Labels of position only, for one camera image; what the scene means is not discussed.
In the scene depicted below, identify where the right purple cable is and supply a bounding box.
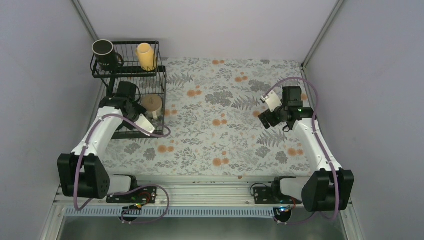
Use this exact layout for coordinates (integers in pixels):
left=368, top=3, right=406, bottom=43
left=261, top=76, right=341, bottom=226

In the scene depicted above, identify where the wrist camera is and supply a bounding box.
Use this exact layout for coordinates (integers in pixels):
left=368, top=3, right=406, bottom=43
left=135, top=114, right=155, bottom=136
left=261, top=90, right=282, bottom=112

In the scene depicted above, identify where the purple cable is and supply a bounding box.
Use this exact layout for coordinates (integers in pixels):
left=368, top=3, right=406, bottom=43
left=261, top=76, right=341, bottom=226
left=73, top=113, right=172, bottom=226

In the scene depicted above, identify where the aluminium rail frame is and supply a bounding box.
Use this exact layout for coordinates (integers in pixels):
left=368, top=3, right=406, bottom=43
left=41, top=176, right=363, bottom=240

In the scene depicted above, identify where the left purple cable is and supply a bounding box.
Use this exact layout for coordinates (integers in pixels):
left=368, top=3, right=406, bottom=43
left=73, top=113, right=172, bottom=226

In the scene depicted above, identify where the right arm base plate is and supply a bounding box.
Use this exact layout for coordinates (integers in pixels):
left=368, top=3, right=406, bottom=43
left=252, top=186, right=302, bottom=205

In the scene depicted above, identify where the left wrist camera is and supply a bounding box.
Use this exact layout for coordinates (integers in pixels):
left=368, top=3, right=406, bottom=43
left=135, top=114, right=155, bottom=136

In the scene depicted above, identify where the yellow cup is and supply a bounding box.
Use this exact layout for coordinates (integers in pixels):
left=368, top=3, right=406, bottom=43
left=135, top=43, right=157, bottom=72

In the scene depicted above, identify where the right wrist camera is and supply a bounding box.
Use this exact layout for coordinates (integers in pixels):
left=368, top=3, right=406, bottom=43
left=261, top=90, right=282, bottom=112

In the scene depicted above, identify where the floral tablecloth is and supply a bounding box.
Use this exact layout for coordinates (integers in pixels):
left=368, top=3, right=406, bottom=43
left=102, top=58, right=312, bottom=177

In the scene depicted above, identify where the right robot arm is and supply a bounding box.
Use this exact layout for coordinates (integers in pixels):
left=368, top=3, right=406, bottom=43
left=258, top=86, right=355, bottom=212

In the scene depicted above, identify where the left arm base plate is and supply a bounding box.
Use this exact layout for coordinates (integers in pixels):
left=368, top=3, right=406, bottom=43
left=106, top=186, right=157, bottom=205

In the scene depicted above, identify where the black wire dish rack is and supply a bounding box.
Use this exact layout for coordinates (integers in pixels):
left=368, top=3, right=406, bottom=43
left=90, top=40, right=171, bottom=140

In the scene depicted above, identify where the slotted cable duct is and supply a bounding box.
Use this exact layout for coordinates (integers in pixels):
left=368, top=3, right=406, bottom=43
left=63, top=206, right=275, bottom=218

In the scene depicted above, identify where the black mug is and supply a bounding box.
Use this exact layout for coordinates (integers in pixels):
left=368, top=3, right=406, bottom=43
left=91, top=39, right=124, bottom=72

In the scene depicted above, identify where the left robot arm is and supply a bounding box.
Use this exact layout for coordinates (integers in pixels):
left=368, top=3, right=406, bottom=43
left=57, top=81, right=155, bottom=203

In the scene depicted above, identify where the beige mug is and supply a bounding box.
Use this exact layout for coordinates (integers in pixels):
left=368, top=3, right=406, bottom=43
left=141, top=94, right=163, bottom=120

